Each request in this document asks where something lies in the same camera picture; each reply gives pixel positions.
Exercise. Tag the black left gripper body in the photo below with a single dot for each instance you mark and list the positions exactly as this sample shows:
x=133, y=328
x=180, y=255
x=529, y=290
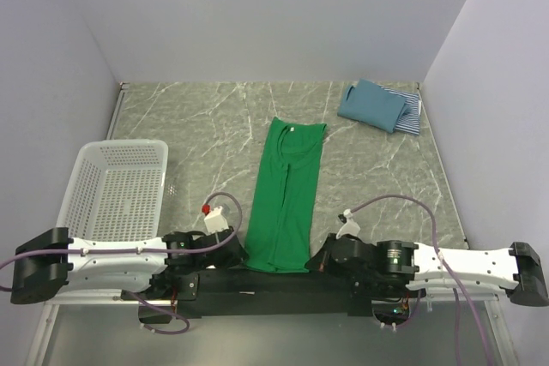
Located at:
x=231, y=260

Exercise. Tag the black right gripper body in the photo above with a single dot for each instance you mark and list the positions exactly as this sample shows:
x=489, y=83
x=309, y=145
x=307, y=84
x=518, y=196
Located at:
x=330, y=266

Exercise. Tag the green tank top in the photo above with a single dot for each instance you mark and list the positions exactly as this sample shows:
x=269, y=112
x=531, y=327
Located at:
x=279, y=229

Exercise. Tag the blue white striped tank top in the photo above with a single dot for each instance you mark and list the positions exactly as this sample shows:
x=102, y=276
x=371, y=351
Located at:
x=409, y=122

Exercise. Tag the teal blue tank top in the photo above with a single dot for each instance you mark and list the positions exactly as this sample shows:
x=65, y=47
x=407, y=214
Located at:
x=369, y=103

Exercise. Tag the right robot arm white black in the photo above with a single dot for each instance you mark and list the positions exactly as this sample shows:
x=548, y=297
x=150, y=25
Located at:
x=392, y=269

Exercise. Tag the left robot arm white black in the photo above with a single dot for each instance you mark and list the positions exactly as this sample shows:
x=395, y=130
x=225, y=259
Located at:
x=54, y=262

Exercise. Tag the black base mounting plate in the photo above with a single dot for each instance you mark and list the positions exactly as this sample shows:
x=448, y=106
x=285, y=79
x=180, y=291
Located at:
x=205, y=293

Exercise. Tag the white plastic laundry basket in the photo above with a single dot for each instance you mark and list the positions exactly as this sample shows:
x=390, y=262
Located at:
x=115, y=191

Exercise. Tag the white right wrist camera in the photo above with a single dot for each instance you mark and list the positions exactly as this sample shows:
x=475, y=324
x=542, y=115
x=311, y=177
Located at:
x=349, y=225

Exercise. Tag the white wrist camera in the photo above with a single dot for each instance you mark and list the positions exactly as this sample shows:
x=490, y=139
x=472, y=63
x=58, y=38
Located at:
x=215, y=218
x=349, y=225

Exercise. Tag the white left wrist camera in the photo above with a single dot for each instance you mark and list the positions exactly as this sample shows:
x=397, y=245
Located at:
x=215, y=218

